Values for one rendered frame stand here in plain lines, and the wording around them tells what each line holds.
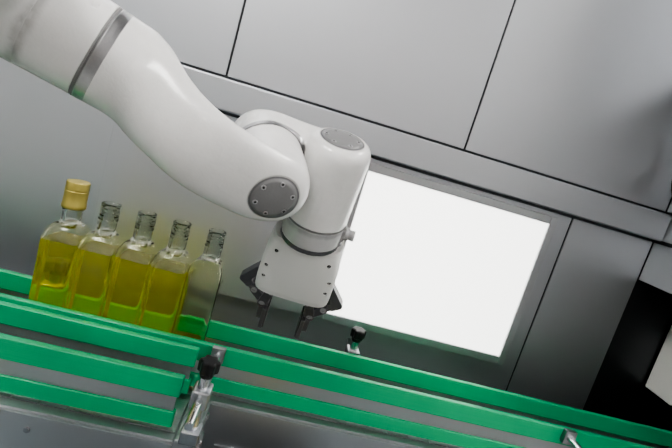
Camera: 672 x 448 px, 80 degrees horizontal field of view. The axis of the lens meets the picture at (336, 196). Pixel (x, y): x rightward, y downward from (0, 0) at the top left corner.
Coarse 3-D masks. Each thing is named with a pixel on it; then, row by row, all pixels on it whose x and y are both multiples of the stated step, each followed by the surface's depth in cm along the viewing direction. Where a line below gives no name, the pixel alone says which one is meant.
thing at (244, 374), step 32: (96, 320) 64; (192, 384) 67; (224, 384) 67; (256, 384) 68; (288, 384) 68; (320, 384) 68; (352, 384) 68; (384, 384) 69; (352, 416) 69; (384, 416) 70; (416, 416) 70; (448, 416) 71; (480, 416) 71; (512, 416) 72
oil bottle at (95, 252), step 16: (80, 240) 64; (96, 240) 63; (112, 240) 64; (80, 256) 63; (96, 256) 63; (112, 256) 64; (80, 272) 64; (96, 272) 64; (80, 288) 64; (96, 288) 64; (80, 304) 64; (96, 304) 65
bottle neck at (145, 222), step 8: (144, 216) 64; (152, 216) 65; (136, 224) 65; (144, 224) 65; (152, 224) 66; (136, 232) 65; (144, 232) 65; (152, 232) 66; (136, 240) 65; (144, 240) 65
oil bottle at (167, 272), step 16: (160, 256) 65; (176, 256) 65; (160, 272) 64; (176, 272) 65; (160, 288) 65; (176, 288) 65; (144, 304) 65; (160, 304) 65; (176, 304) 66; (144, 320) 66; (160, 320) 66
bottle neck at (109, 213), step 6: (102, 204) 64; (108, 204) 66; (114, 204) 66; (120, 204) 66; (102, 210) 64; (108, 210) 64; (114, 210) 64; (120, 210) 65; (102, 216) 64; (108, 216) 64; (114, 216) 65; (102, 222) 64; (108, 222) 64; (114, 222) 65; (96, 228) 65; (102, 228) 64; (108, 228) 64; (114, 228) 65
